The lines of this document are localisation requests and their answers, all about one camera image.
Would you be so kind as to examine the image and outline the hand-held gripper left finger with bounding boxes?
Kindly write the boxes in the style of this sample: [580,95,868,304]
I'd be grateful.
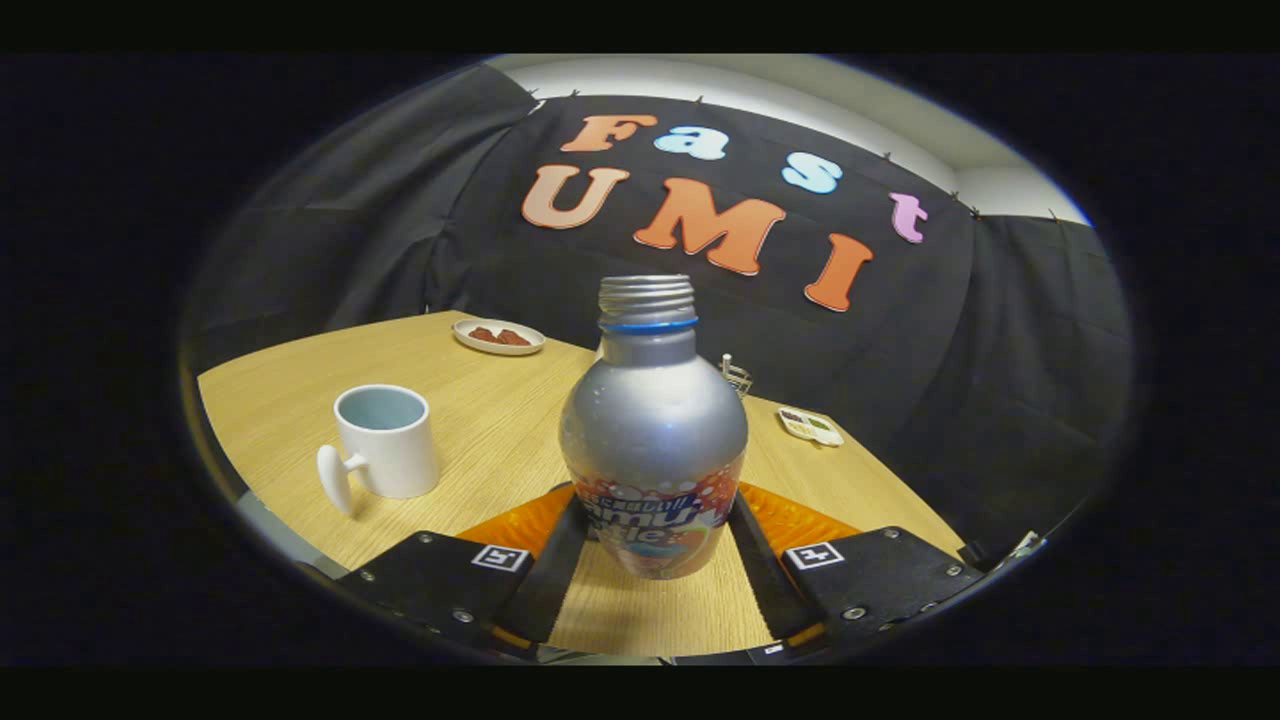
[335,484,591,656]

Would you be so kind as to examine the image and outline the silver juice bottle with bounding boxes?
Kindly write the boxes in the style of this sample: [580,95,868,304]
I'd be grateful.
[558,275,749,581]

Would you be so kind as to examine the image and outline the black backdrop cloth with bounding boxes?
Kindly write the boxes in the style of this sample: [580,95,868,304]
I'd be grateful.
[180,65,1136,546]

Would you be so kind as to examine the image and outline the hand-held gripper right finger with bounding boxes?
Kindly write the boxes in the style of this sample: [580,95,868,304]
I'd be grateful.
[728,482,986,651]

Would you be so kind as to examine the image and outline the small white plate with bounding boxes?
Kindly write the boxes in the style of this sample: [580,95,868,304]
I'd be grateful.
[452,318,547,357]

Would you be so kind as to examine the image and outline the white cup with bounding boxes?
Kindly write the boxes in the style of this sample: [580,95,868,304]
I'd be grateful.
[316,384,441,517]

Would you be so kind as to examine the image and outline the wooden table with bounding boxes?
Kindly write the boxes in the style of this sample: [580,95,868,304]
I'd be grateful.
[197,310,966,658]

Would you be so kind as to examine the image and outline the white divided tray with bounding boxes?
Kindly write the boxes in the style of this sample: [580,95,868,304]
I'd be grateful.
[777,406,845,448]

